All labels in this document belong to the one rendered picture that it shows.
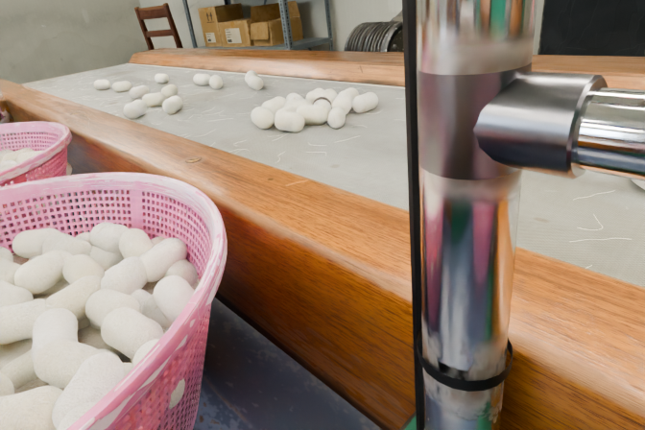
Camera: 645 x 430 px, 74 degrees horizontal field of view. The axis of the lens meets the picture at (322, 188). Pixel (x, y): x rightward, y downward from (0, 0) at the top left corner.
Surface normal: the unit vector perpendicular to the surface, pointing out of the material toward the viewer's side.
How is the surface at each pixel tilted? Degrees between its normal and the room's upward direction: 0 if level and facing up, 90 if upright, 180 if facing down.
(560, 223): 0
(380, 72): 45
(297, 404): 0
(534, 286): 0
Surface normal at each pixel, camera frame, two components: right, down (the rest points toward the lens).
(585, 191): -0.11, -0.90
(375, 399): -0.72, 0.36
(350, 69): -0.58, -0.38
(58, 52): 0.74, 0.20
